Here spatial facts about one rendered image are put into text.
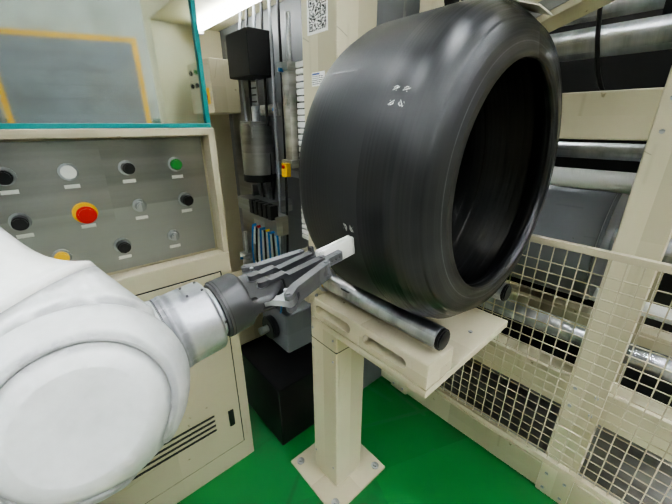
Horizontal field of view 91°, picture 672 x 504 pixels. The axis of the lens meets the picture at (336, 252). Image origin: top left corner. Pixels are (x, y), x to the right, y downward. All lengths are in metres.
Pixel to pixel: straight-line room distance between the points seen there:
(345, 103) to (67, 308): 0.45
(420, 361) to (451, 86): 0.46
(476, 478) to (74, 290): 1.55
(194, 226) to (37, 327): 0.91
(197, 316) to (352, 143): 0.32
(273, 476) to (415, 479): 0.55
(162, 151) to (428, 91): 0.76
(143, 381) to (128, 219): 0.87
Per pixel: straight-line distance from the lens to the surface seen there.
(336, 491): 1.51
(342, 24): 0.86
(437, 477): 1.60
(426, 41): 0.54
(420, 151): 0.46
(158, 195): 1.05
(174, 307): 0.40
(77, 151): 1.01
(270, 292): 0.43
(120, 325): 0.20
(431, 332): 0.66
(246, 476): 1.59
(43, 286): 0.24
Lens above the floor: 1.28
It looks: 21 degrees down
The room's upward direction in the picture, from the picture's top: straight up
